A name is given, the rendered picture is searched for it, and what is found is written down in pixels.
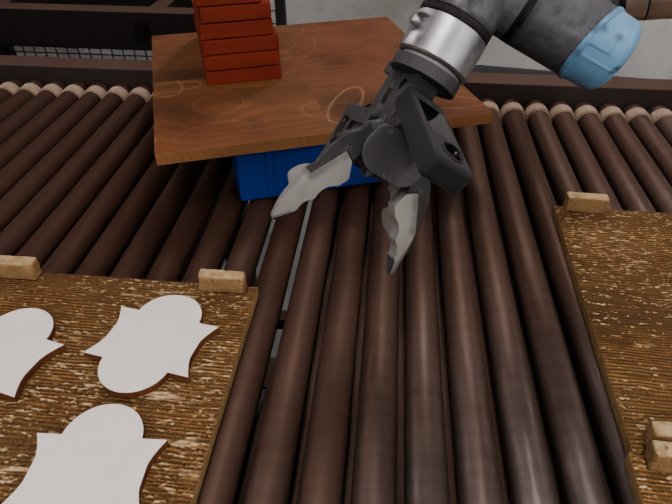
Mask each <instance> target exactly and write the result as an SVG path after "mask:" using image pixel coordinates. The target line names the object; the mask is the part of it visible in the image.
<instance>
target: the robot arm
mask: <svg viewBox="0 0 672 504"><path fill-rule="evenodd" d="M659 19H672V0H423V2H422V4H421V6H420V8H419V10H418V12H417V13H416V14H412V15H411V17H410V18H409V22H410V23H411V24H410V26H409V28H408V29H407V31H406V33H405V35H404V37H403V39H402V40H401V42H400V44H399V49H400V50H398V51H397V52H396V54H395V56H394V58H393V59H392V60H389V62H388V64H387V66H386V67H385V69H384V71H383V72H384V73H386V74H387V75H388V76H387V78H386V80H385V82H384V83H383V85H382V87H381V89H380V90H379V92H378V94H377V96H376V98H375V99H374V101H373V103H372V104H367V105H365V106H364V107H363V106H360V105H356V104H353V103H350V102H349V103H348V105H347V107H346V109H345V111H344V112H343V114H342V116H341V118H340V120H339V121H338V123H337V125H336V127H335V129H334V131H333V132H332V134H331V136H330V138H329V140H328V141H327V143H326V145H325V147H324V148H323V150H322V151H321V153H320V154H319V156H318V157H317V159H316V160H315V161H314V162H312V163H305V164H299V165H297V166H295V167H294V168H292V169H291V170H290V171H289V172H288V174H287V177H288V182H289V184H288V186H287V187H286V188H285V189H284V190H283V192H282V193H281V194H280V196H279V197H278V199H277V201H276V203H275V205H274V207H273V209H272V211H271V213H270V215H271V217H272V219H273V220H274V219H277V218H280V217H283V216H287V215H290V214H293V213H295V212H297V211H296V210H297V209H298V208H299V206H300V205H301V204H302V203H304V202H306V201H308V200H313V199H315V198H316V196H317V195H318V194H319V193H320V192H321V191H322V190H323V189H325V188H327V187H330V186H339V185H341V184H343V183H344V182H346V181H348V179H349V177H350V171H351V166H352V164H353V165H355V166H357V167H359V168H360V169H361V170H360V174H362V175H364V176H365V177H367V178H368V177H370V176H371V177H373V178H375V179H377V180H378V181H380V182H382V181H383V186H384V188H386V189H388V190H390V191H391V192H390V201H389V202H388V207H386V208H383V210H382V224H383V227H384V229H385V230H386V232H387V233H388V235H389V239H390V249H389V252H388V254H387V258H386V273H387V274H393V273H394V272H395V270H396V269H397V267H398V266H399V264H400V263H401V261H402V259H403V258H404V256H405V254H406V253H407V251H408V249H409V247H410V245H411V243H412V241H413V239H414V236H415V234H416V231H417V230H418V229H419V227H420V225H421V222H422V219H423V216H424V214H425V211H426V208H427V205H428V202H429V198H430V192H431V182H432V183H434V184H436V185H438V186H440V187H442V188H443V189H445V190H447V191H448V192H450V193H452V194H457V193H459V192H460V191H461V190H462V189H463V188H464V187H465V186H466V185H467V184H468V183H470V182H471V181H472V179H473V174H472V172H471V170H470V168H469V166H468V163H467V161H466V159H465V157H464V155H463V153H462V151H461V149H460V146H459V144H458V142H457V140H456V138H455V136H454V134H453V132H452V129H451V127H450V125H449V123H448V121H447V119H446V117H445V115H444V112H443V110H442V108H441V107H439V106H438V105H437V104H435V103H434V102H433V99H434V98H435V96H437V97H439V98H442V99H446V100H453V98H454V97H455V95H456V93H457V91H458V90H459V88H460V85H463V84H464V83H465V82H466V81H467V79H468V78H469V76H470V74H471V72H472V71H473V69H474V67H475V66H476V64H477V62H478V60H479V59H480V57H481V55H482V54H483V52H484V50H485V48H486V46H487V44H488V42H489V41H490V39H491V38H492V36H495V37H497V38H498V39H499V40H501V41H503V42H504V43H506V44H507V45H509V46H511V47H512V48H514V49H516V50H517V51H519V52H521V53H522V54H524V55H526V56H527V57H529V58H531V59H532V60H534V61H536V62H537V63H539V64H541V65H542V66H544V67H546V68H547V69H549V70H551V71H552V72H554V73H556V74H557V75H558V77H559V78H561V79H567V80H569V81H571V82H572V83H574V84H576V85H578V86H580V87H582V88H584V89H587V90H593V89H597V88H599V87H601V86H603V85H604V84H605V83H607V82H608V81H609V80H610V79H611V78H612V77H613V76H614V75H615V74H616V73H617V72H618V71H619V70H620V69H621V68H622V66H623V65H624V64H625V63H626V61H627V60H628V58H629V57H630V56H631V54H632V52H633V51H634V49H635V47H636V45H637V43H638V41H639V39H640V36H641V24H640V22H639V21H643V20H659ZM370 105H371V107H370V108H367V107H368V106H370ZM346 116H347V117H346ZM345 117H346V118H345ZM344 119H345V120H344ZM343 121H344V122H343ZM342 122H343V124H342ZM341 124H342V126H341ZM340 126H341V127H340ZM339 128H340V129H339ZM338 130H339V131H338ZM337 131H338V133H337ZM336 133H337V134H336Z"/></svg>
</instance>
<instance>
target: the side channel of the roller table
mask: <svg viewBox="0 0 672 504"><path fill-rule="evenodd" d="M12 79H18V80H20V81H22V82H23V83H24V84H26V83H30V82H31V81H33V80H39V81H41V82H43V83H44V84H45V85H47V84H51V83H52V82H53V81H61V82H63V83H64V84H66V85H67V86H68V85H71V84H73V83H75V82H78V81H79V82H83V83H85V84H86V85H87V86H88V87H90V86H92V85H95V84H96V83H98V82H102V83H105V84H106V85H108V86H109V87H110V89H111V88H112V87H114V86H116V85H117V84H119V83H124V84H126V85H128V86H129V87H130V88H131V89H132V90H133V89H134V88H136V87H138V86H139V85H141V84H146V85H148V86H150V87H151V88H152V89H153V65H152V61H150V60H123V59H96V58H68V57H41V56H14V55H0V81H2V82H3V83H4V82H9V81H10V80H12ZM463 86H465V87H466V88H467V89H468V90H469V91H470V92H471V93H472V94H473V95H475V96H476V97H477V98H478V99H479V100H481V99H483V98H491V99H492V100H494V102H495V104H497V106H498V108H499V107H500V105H501V103H502V102H503V101H505V100H507V99H515V100H517V101H518V103H519V104H520V105H521V106H522V108H524V106H525V104H526V103H527V102H529V101H531V100H539V101H541V102H542V103H543V105H545V106H546V108H547V109H548V107H549V106H550V104H552V103H553V102H555V101H564V102H565V103H566V104H567V105H568V106H570V107H571V109H573V107H574V106H575V105H576V104H578V103H580V102H588V103H590V104H591V105H592V106H593V107H595V108H596V110H597V109H598V107H599V106H601V105H602V104H604V103H613V104H615V105H616V107H618V108H620V109H621V111H622V109H623V108H624V107H625V106H627V105H629V104H638V105H639V106H640V107H641V108H644V109H645V110H646V111H647V110H648V109H649V108H650V107H652V106H654V105H663V106H665V108H666V109H669V110H671V112H672V80H670V79H643V78H615V77H612V78H611V79H610V80H609V81H608V82H607V83H605V84H604V85H603V86H601V87H599V88H597V89H593V90H587V89H584V88H582V87H580V86H578V85H576V84H574V83H572V82H571V81H569V80H567V79H561V78H559V77H558V75H533V74H506V73H479V72H471V74H470V76H469V78H468V79H467V81H466V82H465V83H464V84H463Z"/></svg>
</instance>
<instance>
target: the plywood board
mask: <svg viewBox="0 0 672 504"><path fill-rule="evenodd" d="M273 27H274V29H275V30H276V32H277V34H278V36H279V49H278V50H279V54H280V66H281V79H270V80H260V81H250V82H240V83H230V84H220V85H210V86H208V85H207V80H206V75H205V70H204V65H203V60H202V57H201V52H200V47H199V42H198V37H197V32H193V33H181V34H169V35H156V36H152V65H153V108H154V152H155V159H156V163H157V165H166V164H174V163H182V162H190V161H198V160H206V159H213V158H221V157H229V156H237V155H245V154H253V153H261V152H269V151H276V150H284V149H292V148H300V147H308V146H316V145H324V144H326V143H327V141H328V140H329V138H330V136H331V134H332V132H333V131H334V129H335V127H336V125H337V123H338V121H339V120H340V118H341V116H342V114H343V112H344V111H345V109H346V107H347V105H348V103H349V102H350V103H353V104H356V105H360V106H363V107H364V106H365V105H367V104H372V103H373V101H374V99H375V98H376V96H377V94H378V92H379V90H380V89H381V87H382V85H383V83H384V82H385V80H386V78H387V76H388V75H387V74H386V73H384V72H383V71H384V69H385V67H386V66H387V64H388V62H389V60H392V59H393V58H394V56H395V54H396V52H397V51H398V50H400V49H399V44H400V42H401V40H402V39H403V37H404V35H405V33H404V32H403V31H402V30H401V29H400V28H399V27H398V26H397V25H396V24H394V23H393V22H392V21H391V20H390V19H389V18H388V17H377V18H365V19H352V20H340V21H328V22H316V23H303V24H291V25H279V26H273ZM433 102H434V103H435V104H437V105H438V106H439V107H441V108H442V110H443V112H444V115H445V117H446V119H447V121H448V123H449V125H450V127H451V128H458V127H466V126H474V125H481V124H489V123H492V119H493V114H494V113H493V112H492V111H491V110H490V109H489V108H488V107H487V106H486V105H485V104H483V103H482V102H481V101H480V100H479V99H478V98H477V97H476V96H475V95H473V94H472V93H471V92H470V91H469V90H468V89H467V88H466V87H465V86H463V85H460V88H459V90H458V91H457V93H456V95H455V97H454V98H453V100H446V99H442V98H439V97H437V96H435V98H434V99H433Z"/></svg>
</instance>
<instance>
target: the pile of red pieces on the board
mask: <svg viewBox="0 0 672 504"><path fill-rule="evenodd" d="M191 1H192V5H193V10H194V13H193V15H194V22H195V27H196V31H197V37H198V42H199V47H200V52H201V57H202V60H203V65H204V70H205V75H206V80H207V85H208V86H210V85H220V84H230V83H240V82H250V81H260V80H270V79H281V66H280V54H279V50H278V49H279V36H278V34H277V32H276V30H275V29H274V27H273V20H272V18H271V4H270V2H269V0H191Z"/></svg>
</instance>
